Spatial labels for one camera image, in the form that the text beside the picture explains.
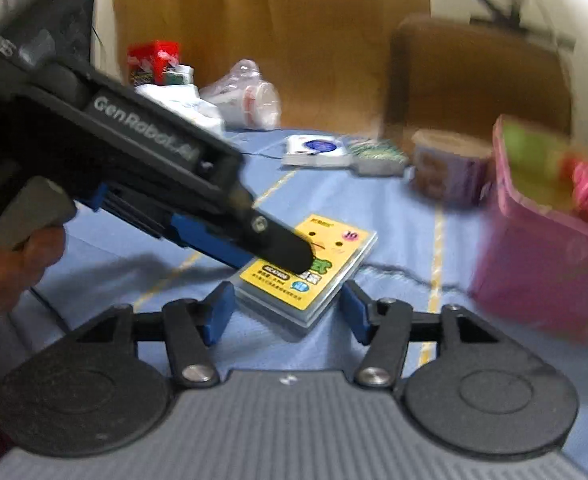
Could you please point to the white and blue packet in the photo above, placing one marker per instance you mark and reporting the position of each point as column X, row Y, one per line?
column 314, row 150

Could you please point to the wooden board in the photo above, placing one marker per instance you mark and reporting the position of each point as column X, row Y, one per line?
column 299, row 35

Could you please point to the white tissue pack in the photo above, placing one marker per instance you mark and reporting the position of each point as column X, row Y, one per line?
column 188, row 107

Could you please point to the green and white small box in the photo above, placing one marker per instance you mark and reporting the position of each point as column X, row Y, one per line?
column 178, row 76

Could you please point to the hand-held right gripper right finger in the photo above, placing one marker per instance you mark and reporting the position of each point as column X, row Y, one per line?
column 356, row 310

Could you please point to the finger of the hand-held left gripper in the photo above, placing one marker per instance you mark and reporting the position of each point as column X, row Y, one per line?
column 279, row 242

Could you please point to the snack can with purple label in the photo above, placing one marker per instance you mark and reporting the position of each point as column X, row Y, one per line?
column 449, row 170

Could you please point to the yellow label card pack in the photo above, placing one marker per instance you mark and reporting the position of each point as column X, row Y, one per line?
column 334, row 250

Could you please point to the pink tin box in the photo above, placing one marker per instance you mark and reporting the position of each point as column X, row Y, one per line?
column 539, row 270

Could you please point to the person's left hand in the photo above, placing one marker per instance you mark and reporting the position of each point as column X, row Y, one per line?
column 18, row 270

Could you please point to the green patterned packet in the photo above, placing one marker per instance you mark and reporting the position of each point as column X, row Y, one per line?
column 379, row 156

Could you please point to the clear plastic bag with cup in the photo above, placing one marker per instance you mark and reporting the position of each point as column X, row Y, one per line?
column 244, row 100

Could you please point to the brown chair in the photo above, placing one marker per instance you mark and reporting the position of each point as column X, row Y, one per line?
column 474, row 75

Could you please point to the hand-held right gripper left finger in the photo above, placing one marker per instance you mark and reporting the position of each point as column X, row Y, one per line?
column 218, row 310

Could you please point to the blue tablecloth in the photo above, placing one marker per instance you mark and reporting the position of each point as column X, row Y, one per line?
column 399, row 240

